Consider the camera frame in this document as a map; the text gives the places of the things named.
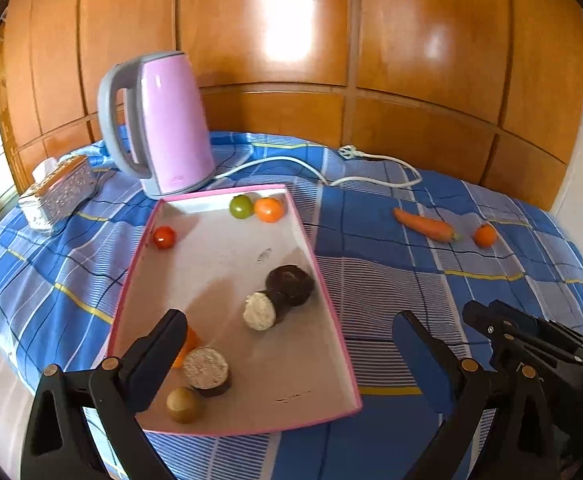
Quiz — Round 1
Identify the white power cable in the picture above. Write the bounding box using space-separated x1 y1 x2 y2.
210 145 422 188

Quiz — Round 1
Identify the orange carrot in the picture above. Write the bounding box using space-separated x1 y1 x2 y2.
393 207 465 243

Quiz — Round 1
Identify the dark round fruit piece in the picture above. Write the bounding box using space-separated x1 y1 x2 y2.
265 264 317 307

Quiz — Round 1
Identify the wooden wardrobe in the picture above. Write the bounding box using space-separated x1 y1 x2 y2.
0 0 583 211

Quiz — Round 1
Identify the dark cylinder with white cut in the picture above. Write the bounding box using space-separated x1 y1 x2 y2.
242 289 288 332

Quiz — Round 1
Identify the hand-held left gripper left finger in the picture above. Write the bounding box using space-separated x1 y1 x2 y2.
21 308 189 480

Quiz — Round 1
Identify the pink-rimmed white tray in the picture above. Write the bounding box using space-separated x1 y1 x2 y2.
107 184 363 436

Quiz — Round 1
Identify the red tomato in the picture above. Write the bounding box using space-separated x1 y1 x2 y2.
152 226 177 250

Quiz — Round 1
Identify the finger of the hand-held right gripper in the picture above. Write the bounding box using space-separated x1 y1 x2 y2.
489 299 583 353
462 301 583 368

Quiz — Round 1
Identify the blue plaid blanket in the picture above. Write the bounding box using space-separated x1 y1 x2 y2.
0 130 583 480

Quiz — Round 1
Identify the small tan kiwi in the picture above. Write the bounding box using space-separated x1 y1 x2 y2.
166 386 204 424

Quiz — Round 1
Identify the dark-skinned piece with beige cut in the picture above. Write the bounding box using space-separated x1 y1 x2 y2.
182 347 232 398

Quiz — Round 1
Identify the green round fruit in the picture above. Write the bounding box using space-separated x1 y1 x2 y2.
229 195 254 220

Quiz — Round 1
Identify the pink electric kettle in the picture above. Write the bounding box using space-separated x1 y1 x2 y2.
96 51 216 201

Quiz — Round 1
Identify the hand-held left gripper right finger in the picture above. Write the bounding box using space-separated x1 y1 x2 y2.
391 310 557 480

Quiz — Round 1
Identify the orange tangerine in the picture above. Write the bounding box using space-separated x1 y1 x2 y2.
171 327 201 368
254 197 284 224
473 223 499 249

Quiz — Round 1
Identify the silver tissue box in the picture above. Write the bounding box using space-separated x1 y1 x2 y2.
18 156 96 233

